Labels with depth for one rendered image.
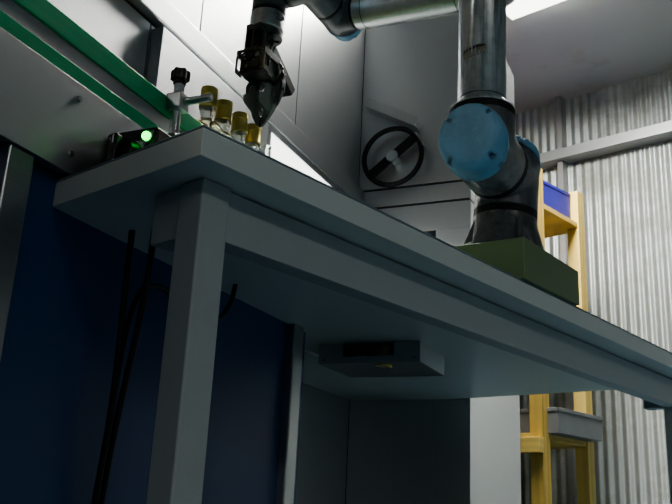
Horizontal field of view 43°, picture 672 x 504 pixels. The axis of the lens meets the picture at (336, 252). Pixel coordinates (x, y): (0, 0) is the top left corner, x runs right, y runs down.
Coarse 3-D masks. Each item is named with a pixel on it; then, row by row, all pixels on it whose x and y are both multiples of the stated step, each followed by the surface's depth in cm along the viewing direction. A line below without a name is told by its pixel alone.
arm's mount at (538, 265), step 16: (512, 240) 138; (528, 240) 138; (480, 256) 141; (496, 256) 139; (512, 256) 137; (528, 256) 137; (544, 256) 141; (512, 272) 136; (528, 272) 136; (544, 272) 140; (560, 272) 145; (576, 272) 150; (544, 288) 140; (560, 288) 144; (576, 288) 149; (576, 304) 149
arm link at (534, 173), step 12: (528, 144) 154; (528, 156) 152; (528, 168) 149; (540, 168) 156; (528, 180) 150; (504, 192) 148; (516, 192) 150; (528, 192) 151; (480, 204) 153; (528, 204) 150
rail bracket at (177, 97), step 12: (180, 72) 127; (180, 84) 127; (168, 96) 127; (180, 96) 126; (192, 96) 126; (204, 96) 125; (168, 108) 126; (180, 108) 126; (180, 120) 126; (168, 132) 125
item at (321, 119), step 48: (48, 0) 147; (96, 0) 159; (144, 0) 170; (192, 0) 191; (240, 0) 212; (144, 48) 172; (192, 48) 185; (240, 48) 210; (288, 48) 236; (336, 48) 269; (240, 96) 205; (288, 96) 234; (336, 96) 266; (336, 144) 263
